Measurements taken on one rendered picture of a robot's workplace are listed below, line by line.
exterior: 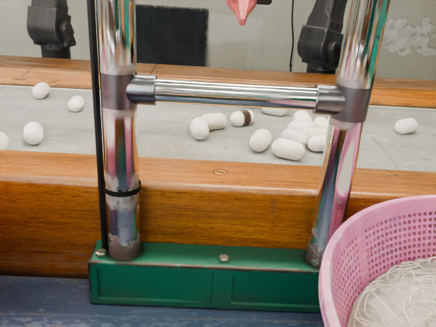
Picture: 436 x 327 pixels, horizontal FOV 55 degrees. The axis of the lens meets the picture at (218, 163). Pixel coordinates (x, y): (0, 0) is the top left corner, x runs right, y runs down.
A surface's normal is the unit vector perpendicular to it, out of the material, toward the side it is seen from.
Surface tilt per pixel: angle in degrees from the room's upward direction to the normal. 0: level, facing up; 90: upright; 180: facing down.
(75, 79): 45
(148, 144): 0
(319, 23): 77
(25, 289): 0
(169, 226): 90
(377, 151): 0
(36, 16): 70
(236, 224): 90
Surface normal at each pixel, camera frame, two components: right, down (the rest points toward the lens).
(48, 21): -0.16, 0.05
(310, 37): -0.75, -0.01
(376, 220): 0.59, 0.10
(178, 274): 0.00, 0.40
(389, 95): 0.04, -0.36
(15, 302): 0.06, -0.91
